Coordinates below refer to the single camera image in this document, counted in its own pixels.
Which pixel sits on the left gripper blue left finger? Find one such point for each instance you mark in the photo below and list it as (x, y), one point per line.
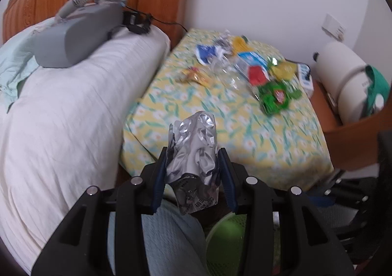
(159, 184)

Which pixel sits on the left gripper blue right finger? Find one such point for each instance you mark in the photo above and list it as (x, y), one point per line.
(224, 166)

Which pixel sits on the silver foil wrapper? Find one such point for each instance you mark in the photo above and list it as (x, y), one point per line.
(191, 166)

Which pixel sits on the green snack bag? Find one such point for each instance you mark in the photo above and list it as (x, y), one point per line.
(276, 96)

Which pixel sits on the red snack wrapper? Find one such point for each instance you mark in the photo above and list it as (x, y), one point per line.
(257, 75)

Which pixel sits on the blue white milk carton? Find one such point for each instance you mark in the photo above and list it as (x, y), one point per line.
(246, 59)

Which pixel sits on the green mesh trash basket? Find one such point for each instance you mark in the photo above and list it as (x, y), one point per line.
(225, 245)

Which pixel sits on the light blue knit trousers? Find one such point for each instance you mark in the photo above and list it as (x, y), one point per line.
(175, 244)

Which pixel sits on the yellow floral blanket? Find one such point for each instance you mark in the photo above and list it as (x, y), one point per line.
(283, 150)

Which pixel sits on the orange yellow candy wrapper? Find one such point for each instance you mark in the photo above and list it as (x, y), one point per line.
(195, 75)

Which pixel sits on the white pillow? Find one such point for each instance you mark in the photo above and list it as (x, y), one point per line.
(64, 133)

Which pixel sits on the yellow snack bag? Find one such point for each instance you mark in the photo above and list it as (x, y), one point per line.
(281, 69)

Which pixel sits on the blue white crumpled wrapper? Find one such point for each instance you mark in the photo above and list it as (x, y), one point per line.
(204, 53)

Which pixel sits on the white power strip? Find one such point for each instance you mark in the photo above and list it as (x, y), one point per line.
(305, 78)

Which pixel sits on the brown leather chair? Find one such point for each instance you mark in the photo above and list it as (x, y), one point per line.
(352, 146)

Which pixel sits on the green cloth bag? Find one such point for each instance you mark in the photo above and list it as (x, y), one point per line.
(377, 91)

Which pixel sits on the grey breathing machine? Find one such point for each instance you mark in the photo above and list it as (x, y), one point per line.
(73, 39)

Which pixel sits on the mint green cloth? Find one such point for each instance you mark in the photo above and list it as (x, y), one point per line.
(17, 64)

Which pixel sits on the white wall socket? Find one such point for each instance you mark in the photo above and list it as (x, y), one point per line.
(334, 28)

